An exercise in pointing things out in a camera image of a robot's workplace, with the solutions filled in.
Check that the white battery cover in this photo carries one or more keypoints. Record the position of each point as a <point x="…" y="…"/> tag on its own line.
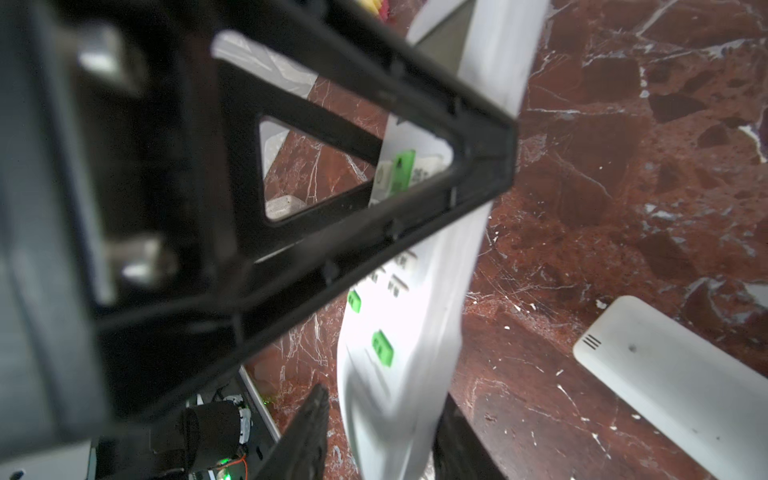
<point x="282" y="207"/>

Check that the white remote control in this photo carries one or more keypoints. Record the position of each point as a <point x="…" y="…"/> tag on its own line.
<point x="400" y="337"/>
<point x="708" y="403"/>

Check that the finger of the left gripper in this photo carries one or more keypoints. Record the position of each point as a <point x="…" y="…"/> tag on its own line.
<point x="275" y="274"/>

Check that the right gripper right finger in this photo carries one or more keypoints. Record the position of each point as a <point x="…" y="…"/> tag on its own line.
<point x="458" y="453"/>

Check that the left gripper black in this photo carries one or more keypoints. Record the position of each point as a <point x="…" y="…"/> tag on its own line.
<point x="72" y="240"/>

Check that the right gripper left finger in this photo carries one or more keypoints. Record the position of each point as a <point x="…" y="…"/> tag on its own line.
<point x="301" y="451"/>

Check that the yellow smiley sponge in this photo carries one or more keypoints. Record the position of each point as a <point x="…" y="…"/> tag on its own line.
<point x="380" y="8"/>

